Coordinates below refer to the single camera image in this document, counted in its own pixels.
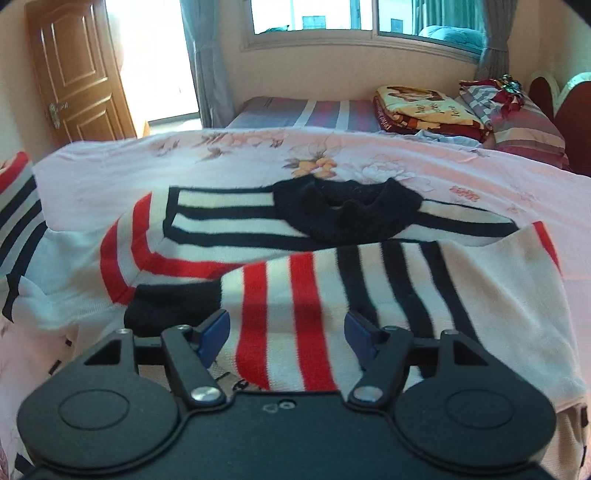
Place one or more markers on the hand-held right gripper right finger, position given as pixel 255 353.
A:
pixel 360 337

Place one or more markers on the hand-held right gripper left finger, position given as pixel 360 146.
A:
pixel 214 334

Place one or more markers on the striped knit sweater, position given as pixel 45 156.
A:
pixel 295 295

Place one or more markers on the pink floral bed sheet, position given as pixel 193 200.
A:
pixel 184 157

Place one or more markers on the light blue cloth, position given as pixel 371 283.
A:
pixel 448 138

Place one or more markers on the striped knit cloth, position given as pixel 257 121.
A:
pixel 23 217

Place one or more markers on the striped pillow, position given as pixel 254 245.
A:
pixel 526 129
pixel 286 113

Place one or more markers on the folded printed blanket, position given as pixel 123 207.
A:
pixel 425 110

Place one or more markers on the grey curtain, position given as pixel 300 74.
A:
pixel 205 60
pixel 494 41

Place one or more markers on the shiny ribbon decoration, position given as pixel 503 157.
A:
pixel 508 90

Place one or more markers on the wooden door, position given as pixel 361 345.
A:
pixel 78 69

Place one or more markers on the red heart-shaped headboard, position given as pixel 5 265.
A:
pixel 572 124

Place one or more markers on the teal quilt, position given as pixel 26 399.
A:
pixel 450 37

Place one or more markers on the window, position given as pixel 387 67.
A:
pixel 332 18

